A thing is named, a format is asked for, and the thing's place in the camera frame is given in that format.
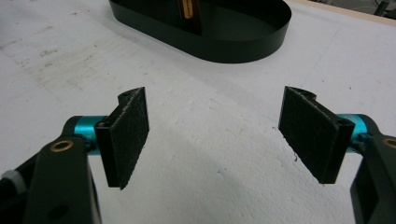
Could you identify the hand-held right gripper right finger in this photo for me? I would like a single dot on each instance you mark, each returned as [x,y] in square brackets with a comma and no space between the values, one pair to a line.
[314,133]

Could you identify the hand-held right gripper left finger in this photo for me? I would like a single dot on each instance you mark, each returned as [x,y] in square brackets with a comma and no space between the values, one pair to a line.
[124,140]

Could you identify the black key rack with tray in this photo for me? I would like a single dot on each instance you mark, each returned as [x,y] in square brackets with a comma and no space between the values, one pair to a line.
[230,37]

